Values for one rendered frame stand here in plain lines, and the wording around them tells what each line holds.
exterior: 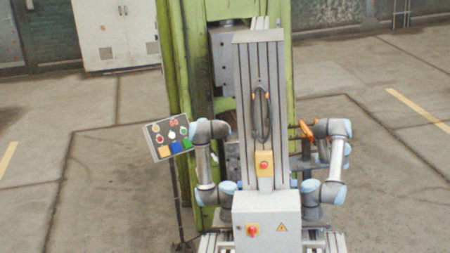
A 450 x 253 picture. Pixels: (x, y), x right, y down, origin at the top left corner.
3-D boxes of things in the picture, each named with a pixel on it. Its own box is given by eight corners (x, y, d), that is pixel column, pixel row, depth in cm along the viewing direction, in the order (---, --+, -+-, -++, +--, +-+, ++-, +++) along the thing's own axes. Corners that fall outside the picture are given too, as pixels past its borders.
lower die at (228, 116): (252, 135, 413) (251, 126, 410) (227, 139, 411) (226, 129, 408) (242, 117, 452) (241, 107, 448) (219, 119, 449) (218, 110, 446)
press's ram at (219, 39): (265, 80, 397) (262, 28, 381) (215, 86, 393) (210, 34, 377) (254, 65, 435) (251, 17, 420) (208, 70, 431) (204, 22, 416)
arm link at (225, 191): (240, 206, 319) (238, 187, 314) (218, 209, 319) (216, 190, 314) (238, 197, 330) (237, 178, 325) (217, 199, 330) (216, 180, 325)
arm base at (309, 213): (324, 221, 315) (324, 207, 311) (299, 222, 317) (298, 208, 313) (322, 207, 329) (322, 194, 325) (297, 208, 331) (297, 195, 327)
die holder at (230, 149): (274, 185, 427) (271, 136, 409) (228, 192, 423) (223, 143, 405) (259, 156, 478) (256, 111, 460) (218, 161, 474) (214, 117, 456)
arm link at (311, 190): (302, 195, 326) (301, 176, 321) (324, 197, 322) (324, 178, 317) (299, 205, 316) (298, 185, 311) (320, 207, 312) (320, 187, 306)
